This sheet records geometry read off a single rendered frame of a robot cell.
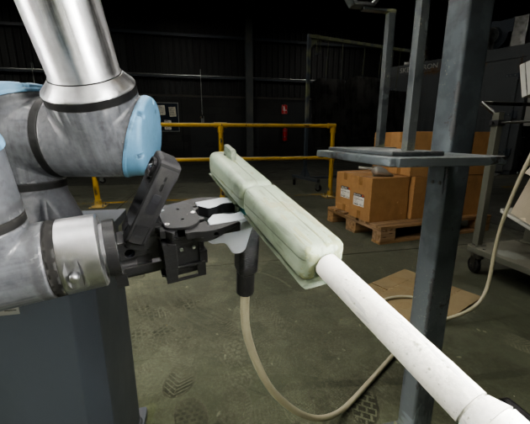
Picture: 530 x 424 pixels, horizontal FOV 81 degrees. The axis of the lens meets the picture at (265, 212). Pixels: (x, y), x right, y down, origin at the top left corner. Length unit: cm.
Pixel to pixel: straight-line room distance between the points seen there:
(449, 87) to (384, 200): 200
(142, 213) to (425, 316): 70
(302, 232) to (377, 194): 238
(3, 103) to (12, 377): 48
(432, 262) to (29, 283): 74
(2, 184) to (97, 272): 12
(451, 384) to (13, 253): 39
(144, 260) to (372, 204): 235
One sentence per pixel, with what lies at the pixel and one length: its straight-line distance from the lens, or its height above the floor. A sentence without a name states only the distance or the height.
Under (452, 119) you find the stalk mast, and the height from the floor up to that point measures 86.
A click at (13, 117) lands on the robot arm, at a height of 85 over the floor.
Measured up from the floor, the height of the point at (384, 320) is 70.
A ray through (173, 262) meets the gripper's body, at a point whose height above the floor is 67.
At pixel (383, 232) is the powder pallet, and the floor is 10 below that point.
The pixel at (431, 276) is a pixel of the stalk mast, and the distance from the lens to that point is 83.
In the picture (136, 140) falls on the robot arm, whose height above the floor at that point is 82.
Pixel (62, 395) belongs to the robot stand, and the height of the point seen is 35.
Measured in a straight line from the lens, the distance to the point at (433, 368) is 23.
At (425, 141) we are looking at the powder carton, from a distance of 291.
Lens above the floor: 82
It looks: 13 degrees down
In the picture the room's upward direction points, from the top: straight up
